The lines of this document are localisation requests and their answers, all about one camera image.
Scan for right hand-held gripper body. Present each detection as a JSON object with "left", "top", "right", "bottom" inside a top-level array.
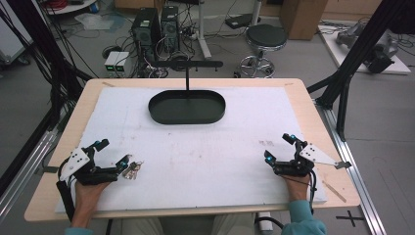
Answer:
[{"left": 273, "top": 140, "right": 353, "bottom": 179}]

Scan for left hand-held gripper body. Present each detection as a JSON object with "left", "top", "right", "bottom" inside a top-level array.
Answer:
[{"left": 59, "top": 144, "right": 120, "bottom": 187}]

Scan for bunch of metal keys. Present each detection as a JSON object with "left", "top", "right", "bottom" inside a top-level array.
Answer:
[{"left": 121, "top": 160, "right": 145, "bottom": 181}]

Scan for black key rack with tray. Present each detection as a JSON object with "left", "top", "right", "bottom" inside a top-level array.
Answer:
[{"left": 148, "top": 60, "right": 227, "bottom": 125}]

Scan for person's right hand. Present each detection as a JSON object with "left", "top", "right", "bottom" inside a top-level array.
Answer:
[{"left": 281, "top": 173, "right": 311, "bottom": 203}]

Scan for person's left hand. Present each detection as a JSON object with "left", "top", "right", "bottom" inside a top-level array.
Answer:
[{"left": 73, "top": 180, "right": 111, "bottom": 213}]

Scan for thin wooden strip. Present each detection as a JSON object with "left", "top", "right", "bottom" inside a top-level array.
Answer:
[{"left": 322, "top": 180, "right": 347, "bottom": 204}]

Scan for white power strip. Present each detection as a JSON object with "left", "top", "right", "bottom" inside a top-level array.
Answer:
[{"left": 256, "top": 211, "right": 274, "bottom": 235}]

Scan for white foam board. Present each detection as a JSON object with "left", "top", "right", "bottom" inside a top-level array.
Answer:
[{"left": 54, "top": 85, "right": 328, "bottom": 215}]

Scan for person's legs in beige trousers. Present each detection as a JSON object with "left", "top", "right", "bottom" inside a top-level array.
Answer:
[{"left": 112, "top": 212, "right": 257, "bottom": 235}]

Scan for white box with green display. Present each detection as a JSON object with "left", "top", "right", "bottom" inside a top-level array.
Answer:
[
  {"left": 104, "top": 51, "right": 120, "bottom": 74},
  {"left": 115, "top": 51, "right": 131, "bottom": 75}
]

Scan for black round stool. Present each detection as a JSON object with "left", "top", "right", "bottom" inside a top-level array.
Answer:
[{"left": 239, "top": 23, "right": 289, "bottom": 79}]

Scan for large black computer tower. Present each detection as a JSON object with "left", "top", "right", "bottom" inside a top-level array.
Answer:
[{"left": 131, "top": 7, "right": 161, "bottom": 64}]

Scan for brown cardboard box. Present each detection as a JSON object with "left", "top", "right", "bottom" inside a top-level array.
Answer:
[{"left": 279, "top": 0, "right": 329, "bottom": 41}]

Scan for clear plastic sheet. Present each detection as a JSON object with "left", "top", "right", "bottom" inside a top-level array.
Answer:
[{"left": 73, "top": 12, "right": 126, "bottom": 33}]

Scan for grey and black robot device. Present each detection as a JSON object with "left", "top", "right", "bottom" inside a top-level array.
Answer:
[{"left": 335, "top": 23, "right": 400, "bottom": 74}]

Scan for flat black box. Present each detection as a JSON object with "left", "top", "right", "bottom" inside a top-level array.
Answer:
[{"left": 224, "top": 13, "right": 262, "bottom": 30}]

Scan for white floor platform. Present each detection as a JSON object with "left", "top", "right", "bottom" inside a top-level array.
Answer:
[{"left": 317, "top": 21, "right": 412, "bottom": 76}]

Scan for slim black computer tower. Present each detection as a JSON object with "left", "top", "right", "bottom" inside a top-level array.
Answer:
[{"left": 160, "top": 5, "right": 181, "bottom": 51}]

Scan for white panel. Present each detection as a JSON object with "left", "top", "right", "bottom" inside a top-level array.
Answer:
[{"left": 0, "top": 0, "right": 34, "bottom": 67}]

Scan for white desk leg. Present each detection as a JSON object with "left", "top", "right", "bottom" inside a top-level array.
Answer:
[{"left": 195, "top": 0, "right": 213, "bottom": 61}]

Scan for round white table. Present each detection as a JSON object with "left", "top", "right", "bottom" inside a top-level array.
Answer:
[{"left": 44, "top": 0, "right": 100, "bottom": 16}]

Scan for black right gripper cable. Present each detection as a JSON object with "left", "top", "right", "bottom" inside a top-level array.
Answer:
[{"left": 307, "top": 168, "right": 319, "bottom": 215}]

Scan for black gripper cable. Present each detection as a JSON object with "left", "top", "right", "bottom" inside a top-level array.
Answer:
[
  {"left": 55, "top": 158, "right": 76, "bottom": 223},
  {"left": 307, "top": 168, "right": 319, "bottom": 215}
]

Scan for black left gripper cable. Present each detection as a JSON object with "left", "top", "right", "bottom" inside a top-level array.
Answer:
[{"left": 55, "top": 158, "right": 76, "bottom": 223}]

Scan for aluminium rail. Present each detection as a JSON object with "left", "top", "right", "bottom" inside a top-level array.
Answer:
[
  {"left": 0, "top": 129, "right": 61, "bottom": 224},
  {"left": 313, "top": 98, "right": 389, "bottom": 235}
]

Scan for black power strip cable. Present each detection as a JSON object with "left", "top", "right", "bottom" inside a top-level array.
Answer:
[{"left": 254, "top": 215, "right": 286, "bottom": 230}]

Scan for black metal frame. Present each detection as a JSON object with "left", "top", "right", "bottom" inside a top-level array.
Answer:
[
  {"left": 5, "top": 0, "right": 94, "bottom": 132},
  {"left": 306, "top": 0, "right": 415, "bottom": 142}
]

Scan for red cable coil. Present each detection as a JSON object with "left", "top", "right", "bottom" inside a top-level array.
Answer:
[{"left": 48, "top": 0, "right": 69, "bottom": 10}]

